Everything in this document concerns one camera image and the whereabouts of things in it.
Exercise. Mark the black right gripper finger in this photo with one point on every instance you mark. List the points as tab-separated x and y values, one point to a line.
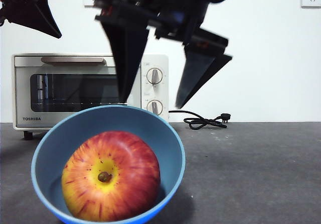
195	75
125	58

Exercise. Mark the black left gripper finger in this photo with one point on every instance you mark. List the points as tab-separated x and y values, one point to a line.
40	20

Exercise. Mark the blue bowl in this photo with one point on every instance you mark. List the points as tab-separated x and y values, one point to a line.
62	138

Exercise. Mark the red yellow apple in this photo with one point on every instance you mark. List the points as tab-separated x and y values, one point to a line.
110	176

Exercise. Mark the beige temperature oven knob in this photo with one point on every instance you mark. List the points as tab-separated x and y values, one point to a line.
154	76

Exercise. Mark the white Toshiba toaster oven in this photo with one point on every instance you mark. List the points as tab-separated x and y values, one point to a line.
155	93

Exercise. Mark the beige timer oven knob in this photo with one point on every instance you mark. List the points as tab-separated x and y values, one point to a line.
154	107

